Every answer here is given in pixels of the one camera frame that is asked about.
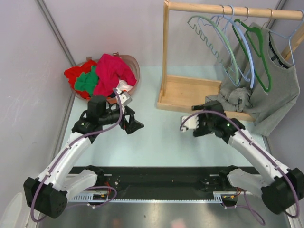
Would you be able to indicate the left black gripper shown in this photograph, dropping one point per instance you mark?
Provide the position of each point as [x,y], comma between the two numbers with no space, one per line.
[133,124]

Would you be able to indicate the light blue plastic hanger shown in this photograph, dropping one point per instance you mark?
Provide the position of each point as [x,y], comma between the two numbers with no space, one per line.
[250,75]

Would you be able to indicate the light green plastic hanger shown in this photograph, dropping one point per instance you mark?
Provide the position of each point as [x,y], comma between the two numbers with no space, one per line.
[225,45]

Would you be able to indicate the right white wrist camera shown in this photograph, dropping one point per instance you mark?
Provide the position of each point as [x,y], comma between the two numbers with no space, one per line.
[189,123]

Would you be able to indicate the green garment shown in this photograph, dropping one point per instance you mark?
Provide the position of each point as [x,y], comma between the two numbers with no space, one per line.
[87,82]

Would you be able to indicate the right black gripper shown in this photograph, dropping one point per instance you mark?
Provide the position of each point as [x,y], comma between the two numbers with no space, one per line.
[201,131]

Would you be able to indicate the grey t shirt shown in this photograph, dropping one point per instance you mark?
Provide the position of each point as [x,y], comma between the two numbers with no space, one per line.
[267,109]

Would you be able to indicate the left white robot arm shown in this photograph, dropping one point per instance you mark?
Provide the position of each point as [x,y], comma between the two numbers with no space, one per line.
[50,191]

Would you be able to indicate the wooden clothes rack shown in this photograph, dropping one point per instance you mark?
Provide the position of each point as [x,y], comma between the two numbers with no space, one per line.
[180,93]

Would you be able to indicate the white garment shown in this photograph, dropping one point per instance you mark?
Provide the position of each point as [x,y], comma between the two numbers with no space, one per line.
[124,86]

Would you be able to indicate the aluminium rail frame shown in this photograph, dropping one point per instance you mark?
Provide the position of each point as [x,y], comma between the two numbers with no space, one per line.
[248,211]

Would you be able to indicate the red garment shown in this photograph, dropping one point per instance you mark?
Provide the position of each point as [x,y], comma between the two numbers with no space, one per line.
[73,73]

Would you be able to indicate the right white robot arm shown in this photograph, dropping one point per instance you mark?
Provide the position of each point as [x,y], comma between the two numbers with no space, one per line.
[277,185]

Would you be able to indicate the light blue slotted cable duct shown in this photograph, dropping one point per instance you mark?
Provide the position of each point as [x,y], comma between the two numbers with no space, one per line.
[99,197]

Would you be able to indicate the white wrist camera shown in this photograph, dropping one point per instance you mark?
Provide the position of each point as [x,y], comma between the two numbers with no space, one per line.
[189,123]
[122,96]

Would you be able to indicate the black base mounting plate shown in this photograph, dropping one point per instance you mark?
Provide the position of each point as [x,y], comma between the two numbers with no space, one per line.
[146,180]

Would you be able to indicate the dark green velvet hanger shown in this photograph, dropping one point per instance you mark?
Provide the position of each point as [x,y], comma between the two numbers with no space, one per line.
[258,51]

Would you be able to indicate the magenta garment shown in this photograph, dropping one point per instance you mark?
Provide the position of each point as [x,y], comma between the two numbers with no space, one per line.
[110,70]

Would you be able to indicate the blue wavy hanger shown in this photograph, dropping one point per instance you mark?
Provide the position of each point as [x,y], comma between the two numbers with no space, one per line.
[209,45]

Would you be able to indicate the light blue wire hanger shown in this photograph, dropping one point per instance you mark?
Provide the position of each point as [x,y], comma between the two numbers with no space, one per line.
[292,37]

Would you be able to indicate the transparent pink laundry basket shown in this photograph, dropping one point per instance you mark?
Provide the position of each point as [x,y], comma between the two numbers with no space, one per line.
[133,65]

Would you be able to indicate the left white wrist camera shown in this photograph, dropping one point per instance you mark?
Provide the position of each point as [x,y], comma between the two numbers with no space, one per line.
[122,96]

